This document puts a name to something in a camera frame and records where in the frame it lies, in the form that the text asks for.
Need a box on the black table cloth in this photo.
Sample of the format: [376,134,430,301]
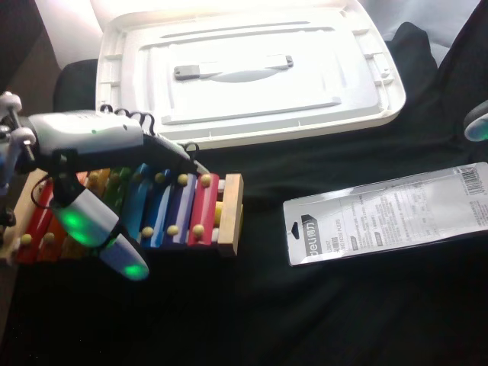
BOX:
[0,22,488,366]

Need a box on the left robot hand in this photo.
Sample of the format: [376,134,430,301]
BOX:
[27,104,210,283]

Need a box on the yellow wooden cube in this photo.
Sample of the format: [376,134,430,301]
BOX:
[213,201,226,232]

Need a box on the silver blister pack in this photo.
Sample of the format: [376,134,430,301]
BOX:
[283,162,488,267]

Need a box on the white plastic box lid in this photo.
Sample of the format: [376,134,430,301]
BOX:
[95,0,407,150]

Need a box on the rainbow wooden toy xylophone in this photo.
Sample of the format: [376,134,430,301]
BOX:
[0,167,245,268]

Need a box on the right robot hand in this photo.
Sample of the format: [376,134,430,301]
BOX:
[463,99,488,143]

